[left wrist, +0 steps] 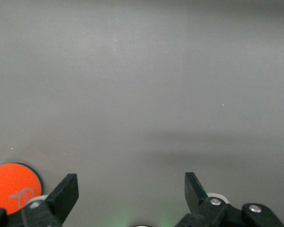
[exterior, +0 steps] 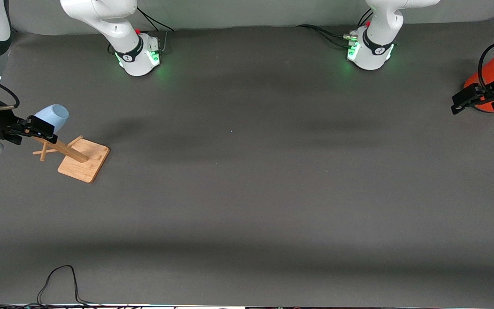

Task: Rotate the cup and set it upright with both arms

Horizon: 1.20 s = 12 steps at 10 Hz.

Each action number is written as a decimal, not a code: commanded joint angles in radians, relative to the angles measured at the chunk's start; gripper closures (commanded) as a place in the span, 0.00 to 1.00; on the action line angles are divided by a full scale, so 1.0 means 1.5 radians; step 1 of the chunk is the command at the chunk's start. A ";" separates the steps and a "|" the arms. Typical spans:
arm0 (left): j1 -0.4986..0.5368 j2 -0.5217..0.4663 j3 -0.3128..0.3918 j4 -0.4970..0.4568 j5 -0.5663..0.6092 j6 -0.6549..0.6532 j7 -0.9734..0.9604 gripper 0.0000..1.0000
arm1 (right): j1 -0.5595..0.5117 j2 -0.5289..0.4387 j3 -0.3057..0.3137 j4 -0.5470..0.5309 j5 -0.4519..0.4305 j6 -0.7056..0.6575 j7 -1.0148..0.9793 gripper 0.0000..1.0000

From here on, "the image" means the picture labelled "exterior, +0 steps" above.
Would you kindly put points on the wooden cup rack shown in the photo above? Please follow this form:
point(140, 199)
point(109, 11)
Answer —
point(85, 161)

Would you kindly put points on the light blue cup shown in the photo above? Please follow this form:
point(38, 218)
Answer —
point(56, 115)

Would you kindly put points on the orange cylindrical can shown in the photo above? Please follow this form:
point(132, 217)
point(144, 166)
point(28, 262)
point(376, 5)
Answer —
point(491, 71)

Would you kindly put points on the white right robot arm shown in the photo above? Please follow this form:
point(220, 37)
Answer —
point(118, 25)

